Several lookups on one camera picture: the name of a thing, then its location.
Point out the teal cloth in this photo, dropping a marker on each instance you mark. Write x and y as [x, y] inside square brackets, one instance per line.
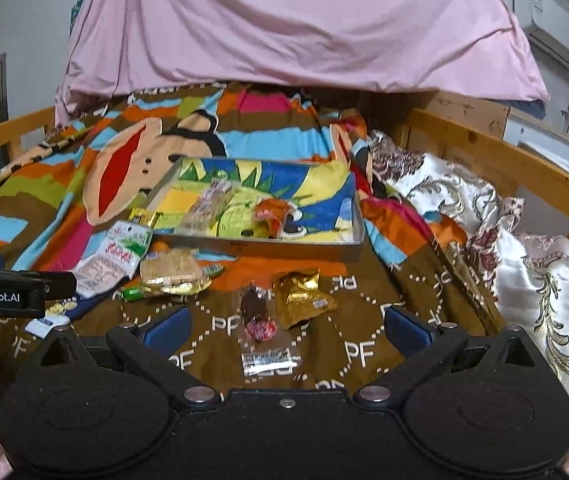
[77, 15]

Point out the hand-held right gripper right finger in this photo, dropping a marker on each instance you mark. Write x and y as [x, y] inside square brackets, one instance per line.
[407, 329]

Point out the clear wrapped cake bar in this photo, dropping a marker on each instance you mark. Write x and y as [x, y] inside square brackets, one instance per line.
[207, 205]

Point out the colourful cartoon printed blanket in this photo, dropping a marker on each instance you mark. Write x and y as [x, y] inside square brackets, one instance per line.
[364, 300]

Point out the white and green snack pouch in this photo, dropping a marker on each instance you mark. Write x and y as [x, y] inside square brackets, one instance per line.
[114, 255]

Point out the blue cartoon snack packet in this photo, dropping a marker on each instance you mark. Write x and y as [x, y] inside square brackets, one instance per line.
[67, 311]

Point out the yellow and green snack packet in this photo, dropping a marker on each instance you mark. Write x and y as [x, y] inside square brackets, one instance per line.
[142, 219]

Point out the white cabinet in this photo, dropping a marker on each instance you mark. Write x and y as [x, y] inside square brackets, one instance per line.
[539, 132]

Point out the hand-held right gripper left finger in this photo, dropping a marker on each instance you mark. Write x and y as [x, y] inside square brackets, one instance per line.
[167, 332]

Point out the clear cracker sandwich packet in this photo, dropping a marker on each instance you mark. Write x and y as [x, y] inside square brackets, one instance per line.
[174, 267]

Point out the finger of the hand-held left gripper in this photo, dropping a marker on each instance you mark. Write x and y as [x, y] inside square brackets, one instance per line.
[57, 284]

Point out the tiger striped plush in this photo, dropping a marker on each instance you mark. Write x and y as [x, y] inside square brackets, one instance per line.
[14, 165]

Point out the floral satin quilt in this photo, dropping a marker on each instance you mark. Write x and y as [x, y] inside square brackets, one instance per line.
[529, 280]

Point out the orange snack packet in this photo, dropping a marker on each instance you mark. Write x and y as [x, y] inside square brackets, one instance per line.
[272, 212]

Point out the gold foil snack packet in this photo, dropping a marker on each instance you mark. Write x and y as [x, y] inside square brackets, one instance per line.
[299, 295]

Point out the painted metal tray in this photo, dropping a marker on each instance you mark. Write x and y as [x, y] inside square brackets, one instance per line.
[304, 190]

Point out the green snack stick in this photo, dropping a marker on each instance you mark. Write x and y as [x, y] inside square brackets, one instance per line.
[129, 293]

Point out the white air conditioner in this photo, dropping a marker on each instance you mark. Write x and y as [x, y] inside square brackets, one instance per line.
[544, 15]

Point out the wooden bed frame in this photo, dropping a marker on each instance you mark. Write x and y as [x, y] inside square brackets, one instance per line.
[489, 150]

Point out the chocolate candy in clear wrapper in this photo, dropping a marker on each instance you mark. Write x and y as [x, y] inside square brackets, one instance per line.
[257, 315]

